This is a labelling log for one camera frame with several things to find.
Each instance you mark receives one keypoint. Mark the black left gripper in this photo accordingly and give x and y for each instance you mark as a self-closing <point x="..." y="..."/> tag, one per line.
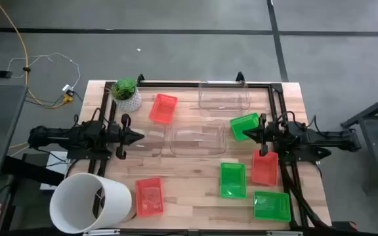
<point x="123" y="137"/>

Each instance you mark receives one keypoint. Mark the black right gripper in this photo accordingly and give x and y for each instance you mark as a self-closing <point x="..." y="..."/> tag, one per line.
<point x="264" y="134"/>

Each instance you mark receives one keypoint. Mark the green plastic basket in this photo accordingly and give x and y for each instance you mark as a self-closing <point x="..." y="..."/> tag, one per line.
<point x="241" y="126"/>
<point x="272" y="206"/>
<point x="233" y="180"/>

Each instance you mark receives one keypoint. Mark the red plastic basket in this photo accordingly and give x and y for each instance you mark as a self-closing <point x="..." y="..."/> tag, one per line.
<point x="149" y="196"/>
<point x="162" y="109"/>
<point x="266" y="170"/>

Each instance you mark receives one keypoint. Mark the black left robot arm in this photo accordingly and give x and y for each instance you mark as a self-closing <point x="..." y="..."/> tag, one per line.
<point x="67" y="135"/>

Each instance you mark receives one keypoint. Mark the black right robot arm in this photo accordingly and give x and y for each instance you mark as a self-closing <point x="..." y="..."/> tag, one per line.
<point x="307" y="137"/>

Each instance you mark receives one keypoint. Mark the clear plastic shelf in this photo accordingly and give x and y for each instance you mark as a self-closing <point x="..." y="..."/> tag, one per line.
<point x="151" y="144"/>
<point x="223" y="96"/>
<point x="198" y="137"/>

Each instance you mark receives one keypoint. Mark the green plant in white pot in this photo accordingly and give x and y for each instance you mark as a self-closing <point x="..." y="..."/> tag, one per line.
<point x="128" y="95"/>

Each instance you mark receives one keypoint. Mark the white power adapter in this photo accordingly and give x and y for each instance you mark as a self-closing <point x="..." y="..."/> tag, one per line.
<point x="67" y="88"/>

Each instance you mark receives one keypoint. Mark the white cylinder tube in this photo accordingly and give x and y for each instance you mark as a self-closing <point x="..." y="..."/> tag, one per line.
<point x="77" y="203"/>

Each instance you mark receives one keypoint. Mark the grey metal table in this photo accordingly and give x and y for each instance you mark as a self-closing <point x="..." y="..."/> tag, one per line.
<point x="376" y="131"/>

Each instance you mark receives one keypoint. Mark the black aluminium frame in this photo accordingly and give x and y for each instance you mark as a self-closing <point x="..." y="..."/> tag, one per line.
<point x="208" y="84"/>

